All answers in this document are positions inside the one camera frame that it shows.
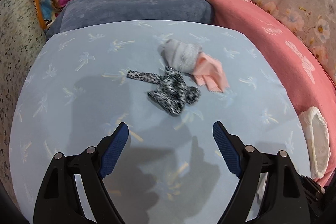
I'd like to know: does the leopard print fabric strip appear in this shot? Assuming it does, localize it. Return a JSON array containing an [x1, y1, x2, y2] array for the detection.
[[126, 67, 201, 116]]

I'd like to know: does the white lined trash bin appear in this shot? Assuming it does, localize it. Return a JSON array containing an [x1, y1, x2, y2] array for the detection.
[[298, 106, 331, 180]]

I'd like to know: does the pink blanket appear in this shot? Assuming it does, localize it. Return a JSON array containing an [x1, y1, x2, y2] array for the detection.
[[206, 0, 335, 186]]

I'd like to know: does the light blue palm print sheet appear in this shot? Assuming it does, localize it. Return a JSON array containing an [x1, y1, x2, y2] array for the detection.
[[10, 20, 310, 223]]

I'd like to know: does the pink cloth piece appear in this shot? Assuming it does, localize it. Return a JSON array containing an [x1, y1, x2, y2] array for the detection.
[[192, 52, 229, 93]]

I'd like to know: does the speckled white bedsheet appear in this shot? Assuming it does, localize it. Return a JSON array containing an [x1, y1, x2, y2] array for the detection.
[[0, 0, 49, 212]]

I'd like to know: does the grey white sock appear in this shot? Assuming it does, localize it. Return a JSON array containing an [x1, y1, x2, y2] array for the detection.
[[162, 39, 202, 74]]

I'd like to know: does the dark blue velvet cushion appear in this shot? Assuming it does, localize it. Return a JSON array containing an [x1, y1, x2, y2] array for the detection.
[[46, 0, 214, 39]]

